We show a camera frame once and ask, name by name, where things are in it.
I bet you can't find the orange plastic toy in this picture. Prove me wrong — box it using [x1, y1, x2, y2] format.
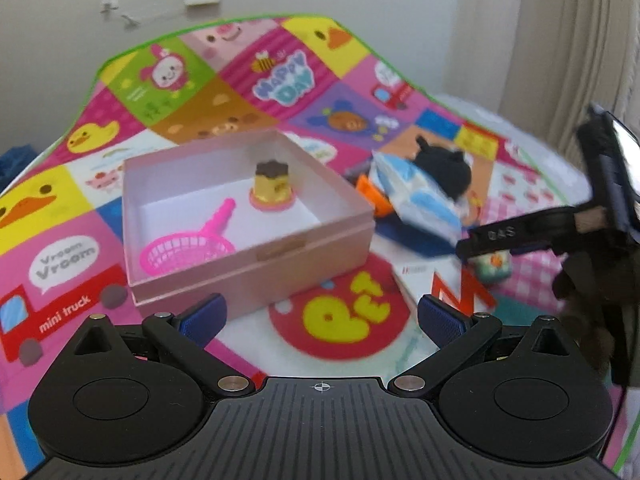
[356, 172, 396, 218]

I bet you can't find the pink toy sieve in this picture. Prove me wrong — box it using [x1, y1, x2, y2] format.
[139, 198, 237, 277]

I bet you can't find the colourful printed play mat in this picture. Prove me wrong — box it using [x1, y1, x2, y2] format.
[0, 14, 640, 480]

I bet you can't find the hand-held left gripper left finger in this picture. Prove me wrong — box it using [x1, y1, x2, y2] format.
[74, 294, 253, 395]

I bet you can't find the white red paper card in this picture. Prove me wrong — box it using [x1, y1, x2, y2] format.
[395, 265, 497, 317]

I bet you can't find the white blue tissue pack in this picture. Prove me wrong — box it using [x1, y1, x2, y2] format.
[370, 152, 466, 248]

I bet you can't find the toy pudding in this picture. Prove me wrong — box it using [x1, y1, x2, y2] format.
[248, 161, 295, 209]

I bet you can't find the dark blue flat item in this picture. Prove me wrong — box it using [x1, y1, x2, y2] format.
[375, 210, 458, 257]

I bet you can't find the beige curtain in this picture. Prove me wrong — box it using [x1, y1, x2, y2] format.
[500, 0, 640, 151]

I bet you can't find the thin wall cable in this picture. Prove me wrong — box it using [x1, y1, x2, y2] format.
[102, 7, 188, 28]

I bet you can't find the small green toy cup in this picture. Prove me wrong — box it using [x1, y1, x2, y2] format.
[472, 252, 512, 283]

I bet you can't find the person's right hand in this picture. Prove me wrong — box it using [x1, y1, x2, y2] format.
[552, 247, 640, 387]

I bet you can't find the black plush toy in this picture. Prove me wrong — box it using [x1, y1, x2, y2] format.
[410, 135, 473, 202]

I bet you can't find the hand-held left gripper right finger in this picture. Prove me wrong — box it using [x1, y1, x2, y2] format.
[389, 294, 576, 396]

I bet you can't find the pink cardboard box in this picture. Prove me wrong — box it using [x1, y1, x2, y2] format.
[122, 129, 376, 320]

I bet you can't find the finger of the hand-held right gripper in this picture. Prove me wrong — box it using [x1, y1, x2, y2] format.
[456, 204, 582, 262]

